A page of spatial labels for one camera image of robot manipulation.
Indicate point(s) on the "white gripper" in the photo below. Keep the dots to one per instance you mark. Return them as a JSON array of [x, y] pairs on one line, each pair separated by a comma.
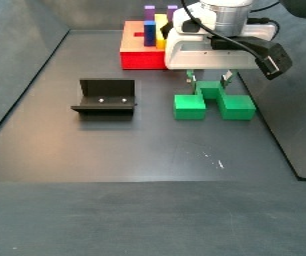
[[196, 23]]

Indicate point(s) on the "green bridge block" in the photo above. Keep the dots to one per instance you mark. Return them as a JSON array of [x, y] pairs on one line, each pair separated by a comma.
[[235, 107]]

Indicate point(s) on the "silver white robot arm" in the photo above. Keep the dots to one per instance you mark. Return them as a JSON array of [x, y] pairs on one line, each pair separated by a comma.
[[212, 35]]

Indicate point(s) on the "red base board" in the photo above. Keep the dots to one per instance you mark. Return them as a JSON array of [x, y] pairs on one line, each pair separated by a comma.
[[138, 56]]

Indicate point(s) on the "black angled fixture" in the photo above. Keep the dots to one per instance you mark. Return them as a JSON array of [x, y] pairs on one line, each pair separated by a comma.
[[107, 95]]

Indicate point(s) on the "blue block right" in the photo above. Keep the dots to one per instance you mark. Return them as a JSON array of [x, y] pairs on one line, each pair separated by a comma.
[[150, 33]]

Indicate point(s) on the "yellow arch block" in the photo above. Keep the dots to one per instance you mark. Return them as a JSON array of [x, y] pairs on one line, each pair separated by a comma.
[[160, 19]]

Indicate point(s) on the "purple block left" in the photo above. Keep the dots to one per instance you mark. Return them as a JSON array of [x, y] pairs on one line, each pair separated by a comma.
[[171, 9]]

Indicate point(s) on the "purple block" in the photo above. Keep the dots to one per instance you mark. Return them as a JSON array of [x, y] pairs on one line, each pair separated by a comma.
[[150, 12], [171, 9]]

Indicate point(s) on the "purple block right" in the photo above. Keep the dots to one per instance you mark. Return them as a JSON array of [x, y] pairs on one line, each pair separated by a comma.
[[150, 12]]

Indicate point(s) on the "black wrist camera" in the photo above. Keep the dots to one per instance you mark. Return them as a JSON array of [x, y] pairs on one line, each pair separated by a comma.
[[271, 57]]

